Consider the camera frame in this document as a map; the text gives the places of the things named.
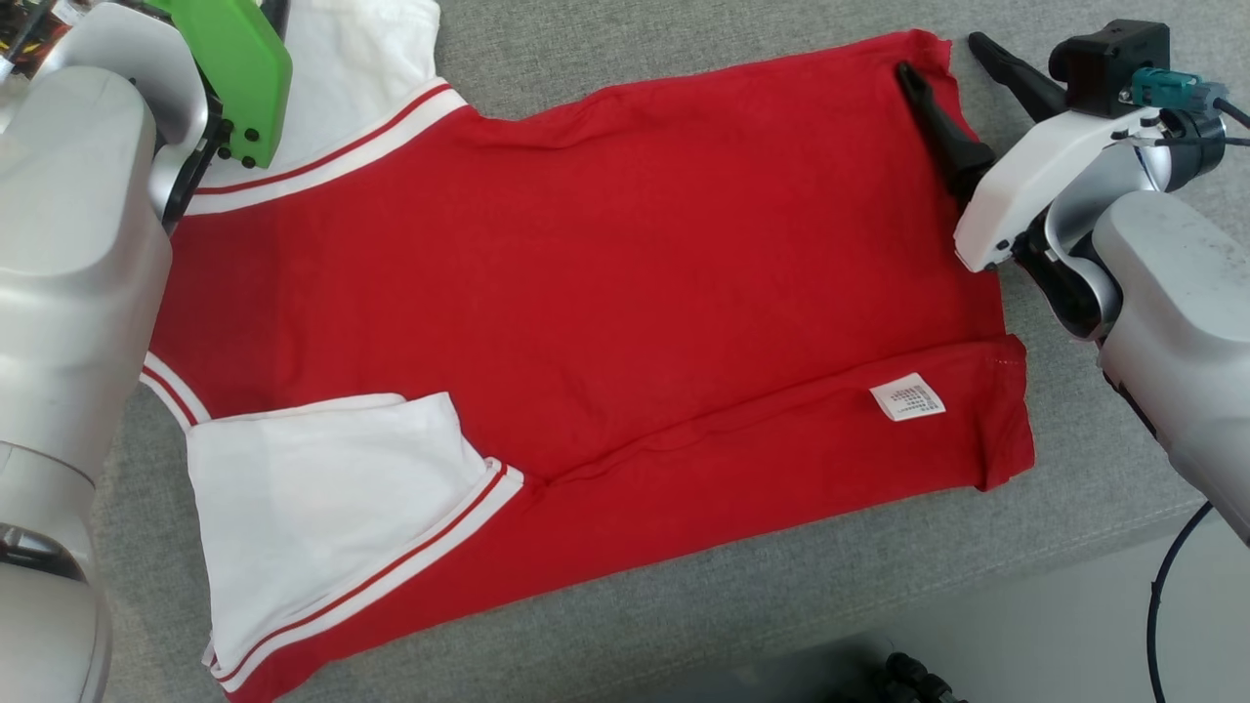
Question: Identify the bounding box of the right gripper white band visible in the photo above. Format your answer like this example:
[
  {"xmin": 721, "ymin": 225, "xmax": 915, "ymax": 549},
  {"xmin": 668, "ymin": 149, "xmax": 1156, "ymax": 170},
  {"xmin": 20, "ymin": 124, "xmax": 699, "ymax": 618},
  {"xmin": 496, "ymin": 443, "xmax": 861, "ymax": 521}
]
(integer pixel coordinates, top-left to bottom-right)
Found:
[{"xmin": 896, "ymin": 32, "xmax": 1163, "ymax": 272}]

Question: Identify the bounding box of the red white jersey shirt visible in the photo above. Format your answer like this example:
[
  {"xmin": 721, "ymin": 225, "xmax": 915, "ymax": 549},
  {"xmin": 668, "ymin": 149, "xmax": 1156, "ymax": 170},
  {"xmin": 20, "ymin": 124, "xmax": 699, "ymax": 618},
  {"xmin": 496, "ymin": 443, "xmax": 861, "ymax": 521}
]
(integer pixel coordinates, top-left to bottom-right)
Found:
[{"xmin": 137, "ymin": 0, "xmax": 1036, "ymax": 703}]

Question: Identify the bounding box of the black ribbed hose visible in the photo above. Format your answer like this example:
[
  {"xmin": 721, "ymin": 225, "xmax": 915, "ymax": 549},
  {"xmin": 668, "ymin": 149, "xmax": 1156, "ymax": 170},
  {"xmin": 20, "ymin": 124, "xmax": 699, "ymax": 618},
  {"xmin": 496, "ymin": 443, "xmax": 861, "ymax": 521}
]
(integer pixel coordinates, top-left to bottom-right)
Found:
[{"xmin": 879, "ymin": 649, "xmax": 968, "ymax": 703}]

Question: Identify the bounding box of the thin black hanging cable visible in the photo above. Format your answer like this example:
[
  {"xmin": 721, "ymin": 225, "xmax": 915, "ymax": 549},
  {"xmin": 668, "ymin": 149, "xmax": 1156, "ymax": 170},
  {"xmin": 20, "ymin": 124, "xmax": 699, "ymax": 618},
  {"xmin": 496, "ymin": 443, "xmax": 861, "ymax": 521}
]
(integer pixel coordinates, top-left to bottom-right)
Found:
[{"xmin": 1146, "ymin": 500, "xmax": 1217, "ymax": 703}]

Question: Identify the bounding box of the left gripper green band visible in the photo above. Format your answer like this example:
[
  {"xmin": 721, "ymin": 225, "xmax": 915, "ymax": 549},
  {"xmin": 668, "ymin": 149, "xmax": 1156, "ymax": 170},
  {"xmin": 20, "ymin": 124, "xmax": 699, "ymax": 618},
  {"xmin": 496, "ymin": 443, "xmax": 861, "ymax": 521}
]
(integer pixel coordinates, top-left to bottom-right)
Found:
[{"xmin": 146, "ymin": 0, "xmax": 294, "ymax": 169}]

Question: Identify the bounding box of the right cable with teal connector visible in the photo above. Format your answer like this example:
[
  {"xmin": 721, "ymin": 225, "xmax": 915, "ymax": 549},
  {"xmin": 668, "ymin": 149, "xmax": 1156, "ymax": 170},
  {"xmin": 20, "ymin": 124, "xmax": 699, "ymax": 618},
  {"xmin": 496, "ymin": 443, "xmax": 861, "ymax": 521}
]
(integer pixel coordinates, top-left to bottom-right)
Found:
[{"xmin": 1123, "ymin": 68, "xmax": 1250, "ymax": 147}]

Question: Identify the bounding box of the grey fabric sofa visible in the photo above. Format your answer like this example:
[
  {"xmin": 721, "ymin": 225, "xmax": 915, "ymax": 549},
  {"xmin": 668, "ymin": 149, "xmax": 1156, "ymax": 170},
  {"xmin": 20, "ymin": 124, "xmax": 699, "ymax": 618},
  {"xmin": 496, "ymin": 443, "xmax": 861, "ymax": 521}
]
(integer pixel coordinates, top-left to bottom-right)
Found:
[{"xmin": 93, "ymin": 0, "xmax": 1250, "ymax": 703}]

